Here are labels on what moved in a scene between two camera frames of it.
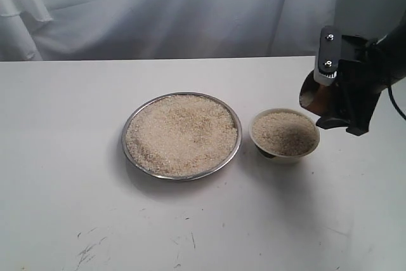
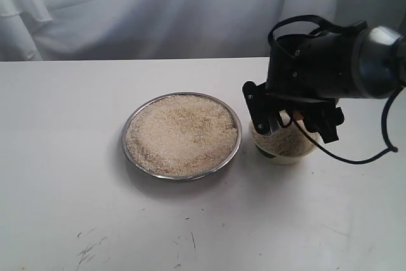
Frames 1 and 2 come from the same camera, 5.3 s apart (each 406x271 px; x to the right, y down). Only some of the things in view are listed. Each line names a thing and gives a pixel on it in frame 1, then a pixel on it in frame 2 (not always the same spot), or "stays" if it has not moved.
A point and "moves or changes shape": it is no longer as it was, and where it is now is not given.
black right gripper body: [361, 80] -> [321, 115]
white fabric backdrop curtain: [54, 13] stays
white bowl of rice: [284, 136] stays
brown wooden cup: [316, 96] moves or changes shape
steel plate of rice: [182, 136] stays
